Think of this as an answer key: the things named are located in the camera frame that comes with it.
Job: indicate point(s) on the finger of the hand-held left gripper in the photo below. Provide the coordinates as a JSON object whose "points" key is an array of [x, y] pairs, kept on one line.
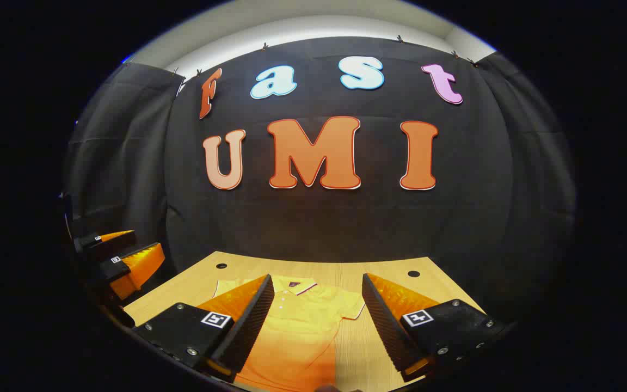
{"points": [[101, 244], [136, 267]]}

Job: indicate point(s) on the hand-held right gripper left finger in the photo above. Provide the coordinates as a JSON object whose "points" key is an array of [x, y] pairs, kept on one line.
{"points": [[248, 326]]}

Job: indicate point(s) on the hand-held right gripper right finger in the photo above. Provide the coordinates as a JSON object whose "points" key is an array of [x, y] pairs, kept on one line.
{"points": [[387, 326]]}

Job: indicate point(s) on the orange T-shirt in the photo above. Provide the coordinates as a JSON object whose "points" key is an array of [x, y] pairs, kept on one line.
{"points": [[302, 326]]}

